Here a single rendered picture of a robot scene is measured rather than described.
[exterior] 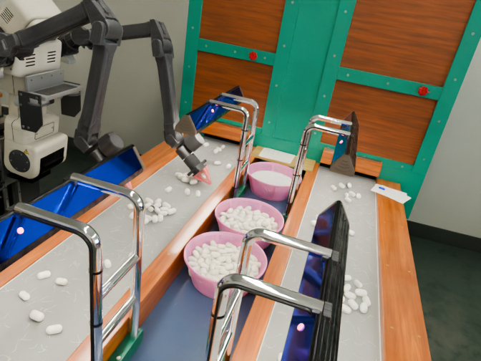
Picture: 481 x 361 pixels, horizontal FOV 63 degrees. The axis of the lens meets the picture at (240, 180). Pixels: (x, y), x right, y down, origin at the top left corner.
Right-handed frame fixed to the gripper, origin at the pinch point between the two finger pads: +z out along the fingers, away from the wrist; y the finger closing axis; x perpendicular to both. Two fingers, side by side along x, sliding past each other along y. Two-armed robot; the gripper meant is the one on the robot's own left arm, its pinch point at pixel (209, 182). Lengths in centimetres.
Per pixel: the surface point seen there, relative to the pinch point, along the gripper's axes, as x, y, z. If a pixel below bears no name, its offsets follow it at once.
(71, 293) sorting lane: 8, -78, -5
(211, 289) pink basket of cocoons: -11, -57, 21
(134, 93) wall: 83, 138, -85
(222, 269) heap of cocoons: -13, -50, 20
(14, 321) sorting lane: 11, -91, -9
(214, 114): -22.9, -1.8, -20.3
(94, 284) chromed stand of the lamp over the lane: -26, -97, -5
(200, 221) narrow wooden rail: -5.4, -31.5, 6.8
